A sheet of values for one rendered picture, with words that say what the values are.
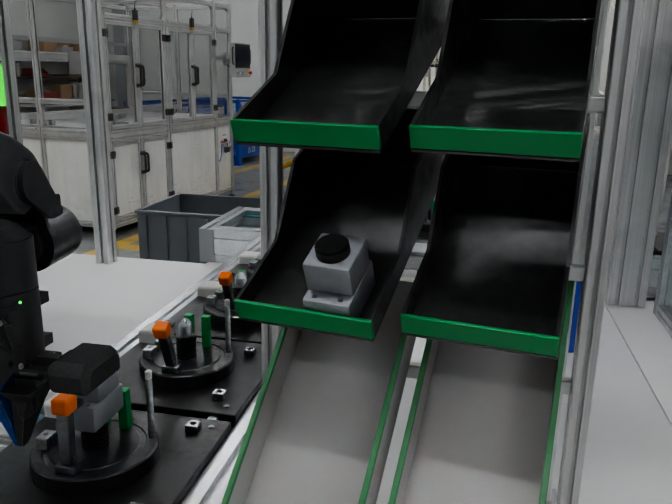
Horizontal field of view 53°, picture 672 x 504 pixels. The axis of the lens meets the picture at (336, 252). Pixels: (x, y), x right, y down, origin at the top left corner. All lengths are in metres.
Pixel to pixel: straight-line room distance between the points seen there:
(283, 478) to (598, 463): 0.55
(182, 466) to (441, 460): 0.31
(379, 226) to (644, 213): 1.14
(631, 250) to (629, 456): 0.75
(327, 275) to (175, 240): 2.26
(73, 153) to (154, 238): 3.35
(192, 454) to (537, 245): 0.46
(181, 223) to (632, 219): 1.73
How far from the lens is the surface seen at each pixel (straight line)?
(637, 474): 1.10
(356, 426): 0.69
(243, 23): 12.36
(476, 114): 0.60
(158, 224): 2.82
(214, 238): 1.99
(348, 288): 0.57
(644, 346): 1.57
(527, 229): 0.70
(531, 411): 0.69
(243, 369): 1.04
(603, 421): 1.22
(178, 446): 0.86
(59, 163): 6.24
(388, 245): 0.67
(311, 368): 0.72
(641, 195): 1.75
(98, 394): 0.79
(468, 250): 0.67
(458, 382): 0.71
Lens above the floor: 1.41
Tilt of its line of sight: 15 degrees down
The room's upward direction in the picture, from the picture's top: 1 degrees clockwise
